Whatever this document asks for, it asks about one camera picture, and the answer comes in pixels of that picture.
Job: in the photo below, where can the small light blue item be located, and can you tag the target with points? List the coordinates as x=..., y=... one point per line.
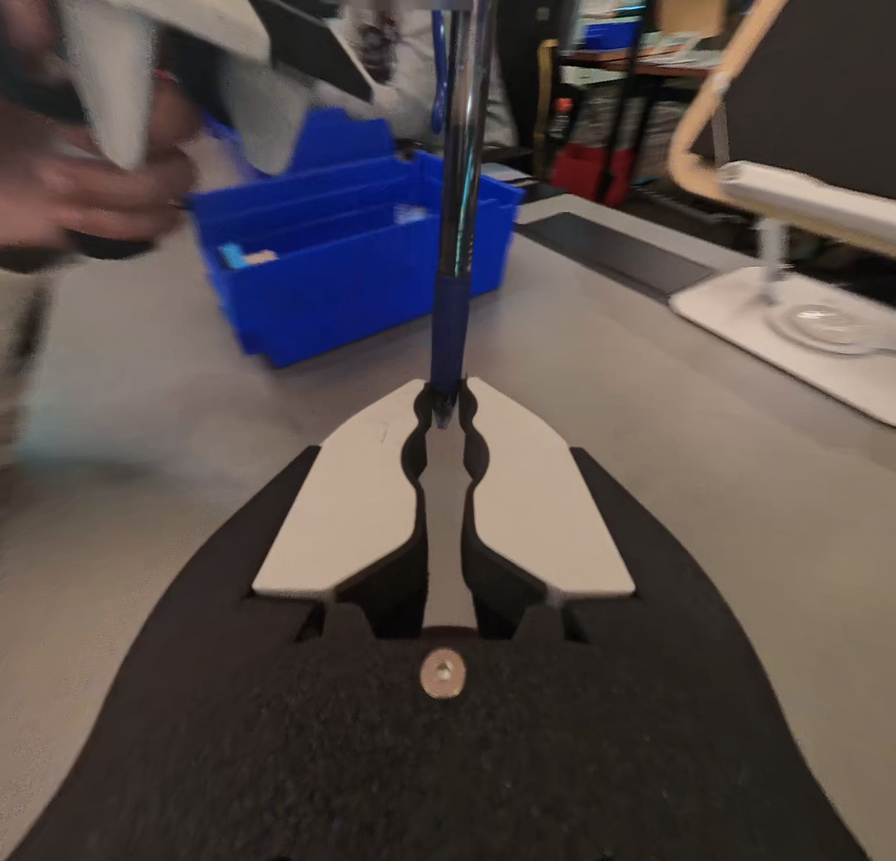
x=229, y=256

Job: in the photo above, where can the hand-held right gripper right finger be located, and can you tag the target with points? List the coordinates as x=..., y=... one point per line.
x=546, y=518

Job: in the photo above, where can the blue pen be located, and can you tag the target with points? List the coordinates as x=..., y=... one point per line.
x=462, y=174

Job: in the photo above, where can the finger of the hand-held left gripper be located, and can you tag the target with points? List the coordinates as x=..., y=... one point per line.
x=269, y=118
x=175, y=6

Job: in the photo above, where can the blue storage bin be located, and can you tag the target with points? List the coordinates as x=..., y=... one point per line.
x=336, y=294

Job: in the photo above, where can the wood-framed black panel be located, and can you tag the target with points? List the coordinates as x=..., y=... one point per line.
x=805, y=69

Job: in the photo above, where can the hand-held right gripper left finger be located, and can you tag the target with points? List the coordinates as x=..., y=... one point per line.
x=343, y=518

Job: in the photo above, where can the red bag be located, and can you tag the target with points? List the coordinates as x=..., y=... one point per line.
x=588, y=174

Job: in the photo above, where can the grey desk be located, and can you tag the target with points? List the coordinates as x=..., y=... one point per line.
x=665, y=399

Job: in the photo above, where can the dark bottle red cap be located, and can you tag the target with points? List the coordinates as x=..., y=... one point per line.
x=561, y=120

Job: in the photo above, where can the person's left hand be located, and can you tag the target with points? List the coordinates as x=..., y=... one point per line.
x=84, y=188

